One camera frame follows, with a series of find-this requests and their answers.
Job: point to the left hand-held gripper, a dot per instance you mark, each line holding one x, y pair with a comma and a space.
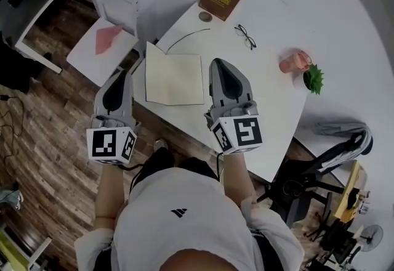
101, 145

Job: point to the person's right forearm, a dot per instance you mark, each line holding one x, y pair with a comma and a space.
237, 177

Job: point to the black swivel chair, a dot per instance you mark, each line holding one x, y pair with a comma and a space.
335, 242

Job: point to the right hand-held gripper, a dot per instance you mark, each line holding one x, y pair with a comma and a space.
246, 132

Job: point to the black desk item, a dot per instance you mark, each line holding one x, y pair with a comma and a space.
352, 199

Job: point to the black eyeglasses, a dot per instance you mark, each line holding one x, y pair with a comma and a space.
246, 37

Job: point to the grey desk with white legs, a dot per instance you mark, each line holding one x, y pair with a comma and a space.
18, 17

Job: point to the round brown coaster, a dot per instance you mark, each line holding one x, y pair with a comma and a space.
205, 16

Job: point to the light wooden desk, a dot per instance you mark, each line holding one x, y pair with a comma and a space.
351, 183

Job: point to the cream-paged notebook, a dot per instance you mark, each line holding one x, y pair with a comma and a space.
175, 79

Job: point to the white table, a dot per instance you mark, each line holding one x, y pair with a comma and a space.
261, 109

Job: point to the person's shoe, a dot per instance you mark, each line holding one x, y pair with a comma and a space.
12, 199
160, 144

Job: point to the person's black shorts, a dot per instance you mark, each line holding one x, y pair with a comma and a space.
163, 162

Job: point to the pink booklet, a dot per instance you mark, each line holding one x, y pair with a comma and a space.
106, 38

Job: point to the standing fan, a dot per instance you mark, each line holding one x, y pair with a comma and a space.
371, 237

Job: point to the pink cup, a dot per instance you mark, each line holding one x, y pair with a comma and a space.
291, 63

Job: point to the green plant in white pot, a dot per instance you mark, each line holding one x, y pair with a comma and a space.
314, 79

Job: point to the person's left shoe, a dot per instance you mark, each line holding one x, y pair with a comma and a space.
160, 144

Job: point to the grey-white cloth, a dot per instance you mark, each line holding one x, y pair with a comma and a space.
344, 131

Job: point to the person's left forearm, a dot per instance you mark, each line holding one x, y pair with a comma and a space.
112, 189

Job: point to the person's head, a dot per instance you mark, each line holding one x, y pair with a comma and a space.
197, 263

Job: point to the white wooden chair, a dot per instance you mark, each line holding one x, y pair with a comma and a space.
89, 60

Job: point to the person's white t-shirt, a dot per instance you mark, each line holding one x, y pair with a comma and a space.
184, 223

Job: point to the black office chair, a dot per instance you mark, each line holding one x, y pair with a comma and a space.
292, 196

